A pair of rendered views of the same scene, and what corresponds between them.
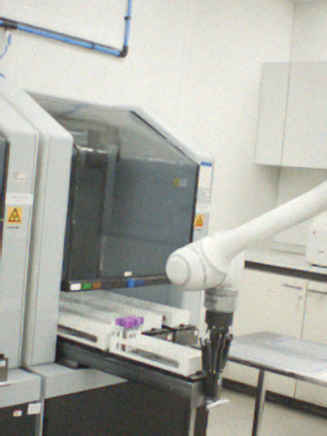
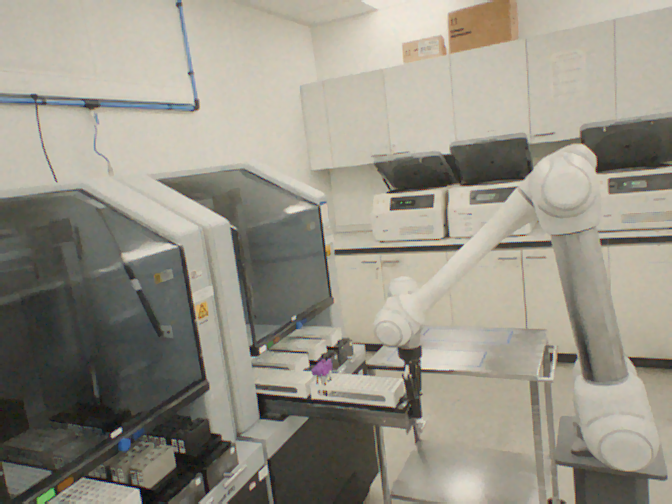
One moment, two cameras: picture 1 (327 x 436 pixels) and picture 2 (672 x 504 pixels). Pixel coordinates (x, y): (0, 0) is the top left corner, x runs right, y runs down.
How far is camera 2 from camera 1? 62 cm
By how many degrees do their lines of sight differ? 15
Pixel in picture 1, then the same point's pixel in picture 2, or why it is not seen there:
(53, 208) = (229, 290)
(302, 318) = (382, 284)
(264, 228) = (452, 277)
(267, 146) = (318, 154)
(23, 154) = (195, 252)
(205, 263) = (410, 320)
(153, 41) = (215, 89)
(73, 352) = (276, 406)
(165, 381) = (377, 416)
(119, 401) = (316, 427)
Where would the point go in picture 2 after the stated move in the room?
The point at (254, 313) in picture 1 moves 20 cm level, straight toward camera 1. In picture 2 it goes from (343, 288) to (346, 294)
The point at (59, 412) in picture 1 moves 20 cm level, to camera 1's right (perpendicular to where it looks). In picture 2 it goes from (280, 463) to (338, 448)
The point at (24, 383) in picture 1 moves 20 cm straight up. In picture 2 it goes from (251, 456) to (242, 395)
